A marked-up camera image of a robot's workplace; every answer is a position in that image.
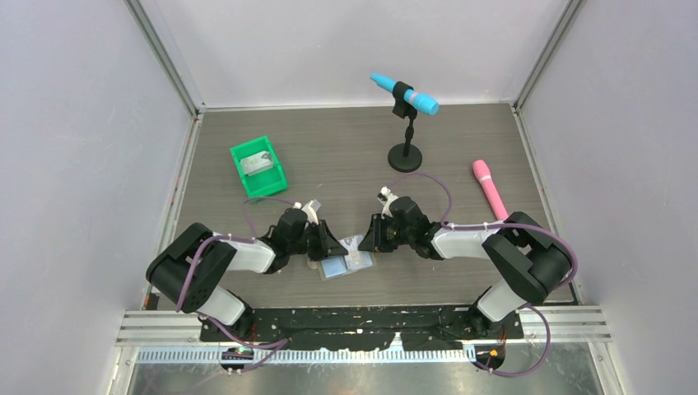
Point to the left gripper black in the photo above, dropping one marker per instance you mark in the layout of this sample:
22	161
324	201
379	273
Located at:
328	245

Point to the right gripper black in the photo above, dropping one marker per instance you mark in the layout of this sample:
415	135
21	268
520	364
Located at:
374	240

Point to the grey leather card holder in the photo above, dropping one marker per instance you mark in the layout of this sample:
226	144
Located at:
339	266

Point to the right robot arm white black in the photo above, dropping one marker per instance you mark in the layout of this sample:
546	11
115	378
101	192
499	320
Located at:
531	261

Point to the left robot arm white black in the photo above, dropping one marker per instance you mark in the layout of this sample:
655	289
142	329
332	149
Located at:
190	269

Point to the silver VIP card stack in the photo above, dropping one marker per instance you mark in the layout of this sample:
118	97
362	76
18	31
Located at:
257	163

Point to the green plastic bin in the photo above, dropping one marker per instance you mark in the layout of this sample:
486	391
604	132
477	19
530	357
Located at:
264	184

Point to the black microphone stand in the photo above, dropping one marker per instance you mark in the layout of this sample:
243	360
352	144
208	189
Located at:
402	157

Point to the pink toy microphone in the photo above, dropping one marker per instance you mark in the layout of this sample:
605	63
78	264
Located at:
482	174

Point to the blue toy microphone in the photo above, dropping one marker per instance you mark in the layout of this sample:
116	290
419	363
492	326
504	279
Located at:
406	95

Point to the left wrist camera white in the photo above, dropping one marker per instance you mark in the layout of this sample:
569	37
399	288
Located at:
311	209

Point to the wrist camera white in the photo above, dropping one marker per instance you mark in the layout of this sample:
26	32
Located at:
386	197
311	209

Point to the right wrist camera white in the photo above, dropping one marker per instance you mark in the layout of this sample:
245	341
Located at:
386	197

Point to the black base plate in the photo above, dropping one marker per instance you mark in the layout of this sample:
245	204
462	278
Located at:
417	327

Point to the aluminium frame rail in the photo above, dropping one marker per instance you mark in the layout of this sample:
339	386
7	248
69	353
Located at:
165	337

